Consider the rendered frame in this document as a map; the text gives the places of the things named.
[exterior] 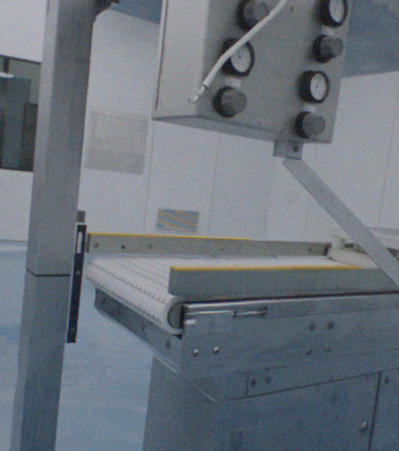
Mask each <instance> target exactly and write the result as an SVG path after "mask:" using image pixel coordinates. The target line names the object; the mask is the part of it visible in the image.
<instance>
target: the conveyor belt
mask: <svg viewBox="0 0 399 451"><path fill-rule="evenodd" d="M170 265H354V264H350V263H346V262H339V261H332V260H329V259H314V258H203V256H120V257H96V258H94V259H93V260H91V261H90V262H89V263H88V264H87V265H86V268H85V277H86V279H87V281H88V283H89V284H91V285H94V286H95V287H97V288H98V289H100V290H102V291H103V292H105V293H107V294H109V296H110V297H112V298H113V299H117V300H118V301H120V302H121V303H122V304H124V305H125V306H127V307H130V309H131V310H133V311H135V312H136V313H138V314H140V315H142V316H143V317H145V318H146V319H148V320H150V321H151V322H152V323H153V324H156V325H158V326H159V327H161V328H162V329H164V330H165V331H168V332H170V333H172V334H182V332H183V329H176V328H173V327H171V326H170V325H169V323H168V319H167V316H168V312H169V310H170V307H171V306H172V305H173V304H174V303H177V302H182V301H199V300H218V299H255V298H275V297H293V296H313V294H321V295H331V293H350V292H387V291H399V288H398V287H375V288H353V289H330V290H308V291H286V292H242V293H220V294H197V295H175V296H173V295H172V294H170V293H168V283H169V275H170Z"/></svg>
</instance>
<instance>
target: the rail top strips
mask: <svg viewBox="0 0 399 451"><path fill-rule="evenodd" d="M87 234H90V235H110V236H138V237H166V238H195V239H222V240H251V239H249V238H240V237H214V236H189V235H164V234H138V233H88V232H87ZM170 268H172V269H174V270H176V271H192V270H294V269H326V270H362V267H360V266H356V265H170Z"/></svg>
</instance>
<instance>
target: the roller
mask: <svg viewBox="0 0 399 451"><path fill-rule="evenodd" d="M184 303H185V302H183V301H182V302H177V303H174V304H173V305H172V306H171V307H170V310H169V312H168V316H167V319H168V323H169V325H170V326H171V327H173V328H176V329H183V325H184V316H185V311H184V306H183V305H184Z"/></svg>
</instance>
